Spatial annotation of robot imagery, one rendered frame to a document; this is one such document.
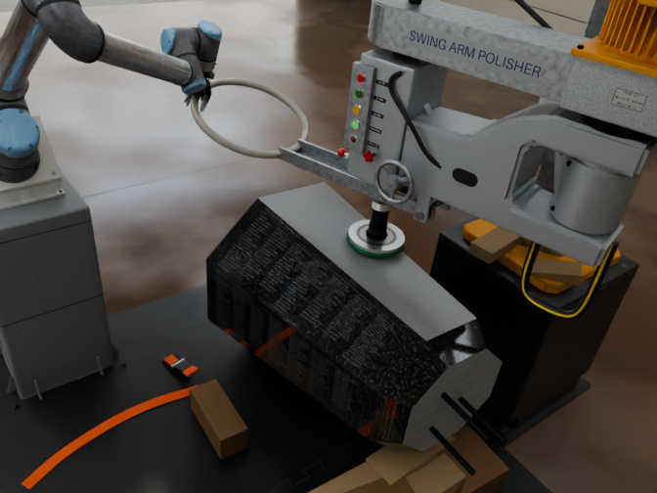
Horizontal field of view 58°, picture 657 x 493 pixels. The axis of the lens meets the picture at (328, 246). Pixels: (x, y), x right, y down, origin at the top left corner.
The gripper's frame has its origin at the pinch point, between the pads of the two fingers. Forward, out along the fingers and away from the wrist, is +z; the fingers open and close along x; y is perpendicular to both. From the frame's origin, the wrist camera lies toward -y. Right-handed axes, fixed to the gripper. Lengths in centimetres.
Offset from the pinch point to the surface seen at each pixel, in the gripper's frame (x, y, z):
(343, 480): 103, 107, 45
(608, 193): 125, 67, -74
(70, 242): -22, 57, 40
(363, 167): 68, 38, -31
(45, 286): -25, 68, 56
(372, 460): 111, 97, 43
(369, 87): 59, 35, -57
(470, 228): 125, 5, 0
